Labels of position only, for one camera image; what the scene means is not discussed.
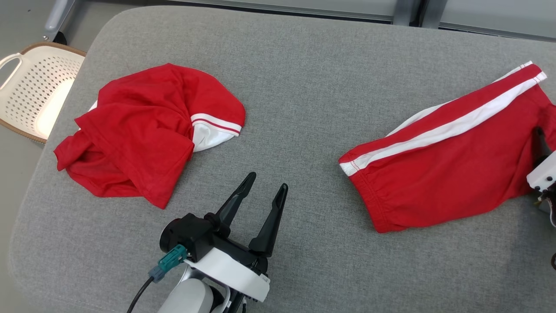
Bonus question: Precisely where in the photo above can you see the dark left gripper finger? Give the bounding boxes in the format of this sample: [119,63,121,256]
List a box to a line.
[215,172,257,236]
[248,183,289,257]

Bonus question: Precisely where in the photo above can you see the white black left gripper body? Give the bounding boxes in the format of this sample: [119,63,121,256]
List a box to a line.
[184,236,271,303]

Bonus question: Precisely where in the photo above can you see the red shorts white side stripes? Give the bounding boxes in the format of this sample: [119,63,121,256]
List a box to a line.
[338,60,556,234]

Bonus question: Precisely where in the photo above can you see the red jersey shirt white sleeves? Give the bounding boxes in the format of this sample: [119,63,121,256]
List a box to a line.
[53,63,246,210]

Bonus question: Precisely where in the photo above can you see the grey metal partition post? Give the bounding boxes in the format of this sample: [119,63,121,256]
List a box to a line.
[393,0,448,29]

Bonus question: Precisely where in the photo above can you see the grey metal frame leg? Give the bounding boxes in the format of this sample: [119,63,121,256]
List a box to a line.
[43,0,76,44]

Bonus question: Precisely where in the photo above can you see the cream perforated laundry basket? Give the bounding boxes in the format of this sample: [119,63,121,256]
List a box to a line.
[0,42,87,144]

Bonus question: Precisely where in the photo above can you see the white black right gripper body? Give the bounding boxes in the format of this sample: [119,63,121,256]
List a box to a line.
[526,150,556,194]

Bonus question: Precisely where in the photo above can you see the left camera cable teal plug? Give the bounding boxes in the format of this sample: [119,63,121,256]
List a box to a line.
[127,244,188,313]

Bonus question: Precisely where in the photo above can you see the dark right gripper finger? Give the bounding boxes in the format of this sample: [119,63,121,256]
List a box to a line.
[533,127,553,165]

